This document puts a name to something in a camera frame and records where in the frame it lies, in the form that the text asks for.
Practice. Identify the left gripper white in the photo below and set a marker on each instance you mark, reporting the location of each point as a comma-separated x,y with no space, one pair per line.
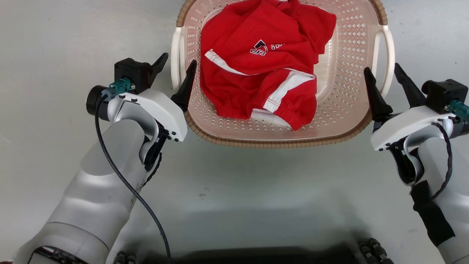
161,106

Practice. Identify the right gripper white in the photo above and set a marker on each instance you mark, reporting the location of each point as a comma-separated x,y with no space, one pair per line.
403,124

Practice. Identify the beige plastic laundry basket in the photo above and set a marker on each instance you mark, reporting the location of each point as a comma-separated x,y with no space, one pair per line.
340,91

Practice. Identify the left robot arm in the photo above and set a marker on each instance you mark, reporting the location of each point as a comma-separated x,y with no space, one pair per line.
99,190

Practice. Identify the dark robot base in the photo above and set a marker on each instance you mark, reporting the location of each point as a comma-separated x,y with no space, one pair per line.
256,257

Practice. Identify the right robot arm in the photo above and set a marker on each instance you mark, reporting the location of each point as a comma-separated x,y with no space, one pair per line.
458,205

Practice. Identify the red and white garment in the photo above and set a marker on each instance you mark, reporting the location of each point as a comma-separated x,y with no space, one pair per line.
256,33

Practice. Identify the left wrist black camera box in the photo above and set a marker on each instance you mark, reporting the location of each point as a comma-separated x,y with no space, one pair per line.
133,71

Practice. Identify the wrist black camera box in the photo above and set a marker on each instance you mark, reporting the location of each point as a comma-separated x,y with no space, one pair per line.
133,71
445,93

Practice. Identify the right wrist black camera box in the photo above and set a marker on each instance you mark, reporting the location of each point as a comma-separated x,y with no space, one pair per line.
445,93

